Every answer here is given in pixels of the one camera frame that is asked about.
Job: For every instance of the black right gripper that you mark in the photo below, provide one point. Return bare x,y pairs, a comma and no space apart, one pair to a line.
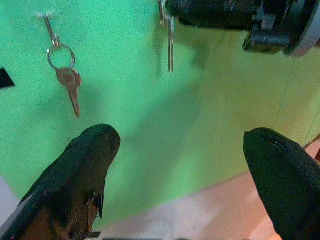
272,32

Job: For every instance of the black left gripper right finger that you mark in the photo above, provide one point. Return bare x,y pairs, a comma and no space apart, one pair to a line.
285,180

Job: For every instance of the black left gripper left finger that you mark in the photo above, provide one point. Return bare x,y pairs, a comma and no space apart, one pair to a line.
75,170

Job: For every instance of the green wall panel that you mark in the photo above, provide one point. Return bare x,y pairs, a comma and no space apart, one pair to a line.
150,112

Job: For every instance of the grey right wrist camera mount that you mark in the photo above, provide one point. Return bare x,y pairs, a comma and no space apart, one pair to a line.
308,37

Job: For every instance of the black wall fixture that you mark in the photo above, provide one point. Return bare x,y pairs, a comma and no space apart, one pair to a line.
5,78

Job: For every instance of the clear wall hook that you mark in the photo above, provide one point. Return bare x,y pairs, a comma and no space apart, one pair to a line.
50,27

